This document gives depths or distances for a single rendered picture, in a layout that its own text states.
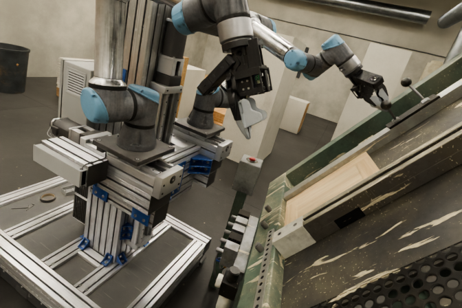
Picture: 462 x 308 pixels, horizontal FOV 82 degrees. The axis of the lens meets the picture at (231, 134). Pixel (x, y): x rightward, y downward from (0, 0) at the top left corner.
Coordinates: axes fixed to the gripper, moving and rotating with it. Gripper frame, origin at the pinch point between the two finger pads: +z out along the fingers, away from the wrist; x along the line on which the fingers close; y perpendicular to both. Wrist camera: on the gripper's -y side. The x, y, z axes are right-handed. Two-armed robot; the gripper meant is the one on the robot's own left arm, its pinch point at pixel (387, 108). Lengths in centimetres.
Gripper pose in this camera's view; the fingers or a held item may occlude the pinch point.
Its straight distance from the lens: 120.9
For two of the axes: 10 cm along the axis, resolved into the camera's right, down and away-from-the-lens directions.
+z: 6.4, 7.6, 0.5
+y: -0.3, -0.4, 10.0
